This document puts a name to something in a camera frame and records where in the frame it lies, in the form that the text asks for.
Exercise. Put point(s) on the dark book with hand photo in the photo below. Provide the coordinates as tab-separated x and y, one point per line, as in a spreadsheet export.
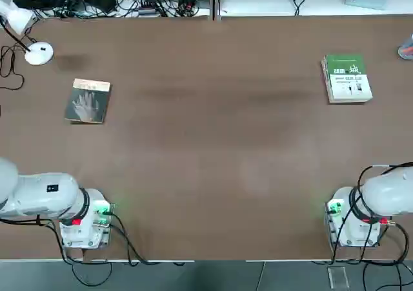
87	102

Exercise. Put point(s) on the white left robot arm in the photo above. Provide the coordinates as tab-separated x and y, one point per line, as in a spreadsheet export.
38	191

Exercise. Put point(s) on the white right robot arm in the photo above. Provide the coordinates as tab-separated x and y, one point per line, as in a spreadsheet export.
384	194

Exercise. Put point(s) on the green and white book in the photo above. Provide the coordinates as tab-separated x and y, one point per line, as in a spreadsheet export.
346	78

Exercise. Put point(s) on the white desk lamp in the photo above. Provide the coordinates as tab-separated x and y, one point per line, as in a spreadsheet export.
38	54

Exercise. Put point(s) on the clear blue pen cup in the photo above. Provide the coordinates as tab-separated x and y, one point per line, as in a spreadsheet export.
406	49

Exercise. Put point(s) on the orange marker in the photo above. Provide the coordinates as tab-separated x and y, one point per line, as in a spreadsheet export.
407	50

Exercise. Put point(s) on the aluminium frame post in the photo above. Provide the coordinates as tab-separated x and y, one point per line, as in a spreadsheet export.
217	0

